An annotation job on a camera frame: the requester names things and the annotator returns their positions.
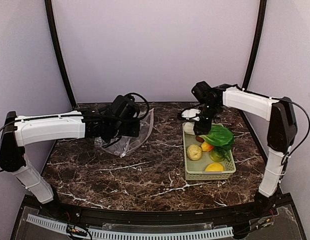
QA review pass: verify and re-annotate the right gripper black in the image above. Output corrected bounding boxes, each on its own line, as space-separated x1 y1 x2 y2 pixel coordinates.
194 102 220 135

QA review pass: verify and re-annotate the orange yellow pepper toy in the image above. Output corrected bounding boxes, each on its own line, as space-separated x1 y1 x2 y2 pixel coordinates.
201 141 214 152

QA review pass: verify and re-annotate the right black frame post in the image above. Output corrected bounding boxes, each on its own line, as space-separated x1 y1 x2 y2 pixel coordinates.
242 0 267 90

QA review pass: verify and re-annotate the beige wrinkled round food toy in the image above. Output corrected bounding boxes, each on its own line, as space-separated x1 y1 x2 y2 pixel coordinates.
186 144 203 161

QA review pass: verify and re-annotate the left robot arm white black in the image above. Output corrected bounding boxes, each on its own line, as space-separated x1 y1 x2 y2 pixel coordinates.
0 93 142 218

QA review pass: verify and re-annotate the yellow lemon toy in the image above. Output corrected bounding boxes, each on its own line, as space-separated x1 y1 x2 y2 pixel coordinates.
205 162 224 172

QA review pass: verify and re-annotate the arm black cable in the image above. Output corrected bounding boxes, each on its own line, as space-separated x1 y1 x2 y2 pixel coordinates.
0 92 150 173
234 83 310 166

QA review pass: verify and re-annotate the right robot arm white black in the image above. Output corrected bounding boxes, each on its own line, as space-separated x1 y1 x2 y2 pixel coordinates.
191 81 297 217

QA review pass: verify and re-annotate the green cucumber toy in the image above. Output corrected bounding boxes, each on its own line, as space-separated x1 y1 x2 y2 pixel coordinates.
215 147 231 161

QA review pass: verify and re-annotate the black front rail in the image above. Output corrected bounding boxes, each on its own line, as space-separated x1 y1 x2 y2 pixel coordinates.
24 194 293 227

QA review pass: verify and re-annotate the bok choy toy green white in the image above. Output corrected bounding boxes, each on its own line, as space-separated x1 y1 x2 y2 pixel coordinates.
183 122 234 150

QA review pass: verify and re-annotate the pale green plastic basket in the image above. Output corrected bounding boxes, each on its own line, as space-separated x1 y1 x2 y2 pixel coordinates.
182 122 236 181

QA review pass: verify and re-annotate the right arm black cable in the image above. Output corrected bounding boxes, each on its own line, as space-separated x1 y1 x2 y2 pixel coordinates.
234 83 310 166

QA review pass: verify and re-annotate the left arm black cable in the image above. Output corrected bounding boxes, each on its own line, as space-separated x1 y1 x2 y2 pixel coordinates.
0 92 150 173

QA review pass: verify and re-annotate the brown potato toy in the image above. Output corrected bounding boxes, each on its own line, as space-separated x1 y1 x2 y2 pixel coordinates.
195 136 205 143

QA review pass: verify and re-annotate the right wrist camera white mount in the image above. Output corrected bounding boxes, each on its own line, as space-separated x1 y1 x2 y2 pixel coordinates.
177 108 201 121

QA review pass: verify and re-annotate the left black frame post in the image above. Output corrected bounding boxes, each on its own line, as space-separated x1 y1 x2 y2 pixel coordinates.
44 0 77 109

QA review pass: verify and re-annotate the black frame post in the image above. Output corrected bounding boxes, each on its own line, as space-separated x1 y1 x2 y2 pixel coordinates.
242 0 267 90
44 0 77 109

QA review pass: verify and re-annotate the clear dotted zip top bag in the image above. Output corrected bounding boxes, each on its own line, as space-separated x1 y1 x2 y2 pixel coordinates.
94 108 154 158

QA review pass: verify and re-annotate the white slotted cable duct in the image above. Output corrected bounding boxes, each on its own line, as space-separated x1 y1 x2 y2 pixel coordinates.
27 214 234 240

